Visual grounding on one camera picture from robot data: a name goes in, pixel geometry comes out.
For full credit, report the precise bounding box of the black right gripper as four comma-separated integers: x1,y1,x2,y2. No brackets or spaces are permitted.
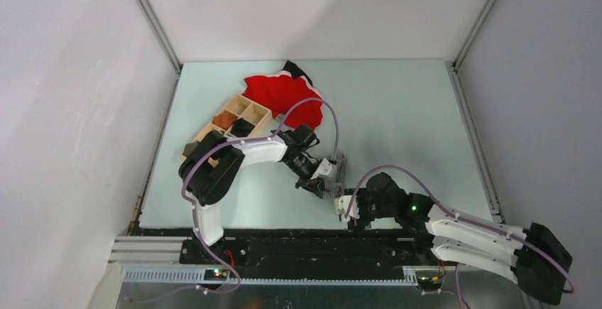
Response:
344,188,396,231

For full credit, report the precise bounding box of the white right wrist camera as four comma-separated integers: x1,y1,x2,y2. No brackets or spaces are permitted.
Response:
334,195,359,222

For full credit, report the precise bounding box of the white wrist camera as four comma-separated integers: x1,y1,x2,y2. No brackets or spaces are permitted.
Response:
334,195,359,222
312,158,338,180

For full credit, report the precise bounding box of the aluminium front frame rail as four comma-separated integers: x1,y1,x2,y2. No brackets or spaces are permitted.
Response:
109,235,536,285

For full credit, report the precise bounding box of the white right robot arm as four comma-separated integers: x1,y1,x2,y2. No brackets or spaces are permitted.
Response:
334,173,573,305

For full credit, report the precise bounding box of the black rolled cloth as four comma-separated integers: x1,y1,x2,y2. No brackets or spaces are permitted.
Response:
229,118,256,137

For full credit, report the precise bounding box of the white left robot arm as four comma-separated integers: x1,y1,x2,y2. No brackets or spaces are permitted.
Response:
178,124,342,264

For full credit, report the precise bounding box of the dark grey rolled cloth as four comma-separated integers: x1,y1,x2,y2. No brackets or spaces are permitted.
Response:
182,142,198,158

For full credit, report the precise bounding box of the red garment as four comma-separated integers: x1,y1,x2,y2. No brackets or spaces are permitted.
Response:
243,60,323,130

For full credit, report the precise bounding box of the grey striped underwear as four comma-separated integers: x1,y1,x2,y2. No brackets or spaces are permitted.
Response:
322,151,346,202

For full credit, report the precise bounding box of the brown rolled cloth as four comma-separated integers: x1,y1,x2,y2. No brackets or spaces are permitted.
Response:
212,110,239,131

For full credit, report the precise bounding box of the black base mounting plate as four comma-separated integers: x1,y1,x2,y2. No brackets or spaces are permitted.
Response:
179,229,453,281

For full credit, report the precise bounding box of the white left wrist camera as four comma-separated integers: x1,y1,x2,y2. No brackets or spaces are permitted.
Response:
312,158,338,180

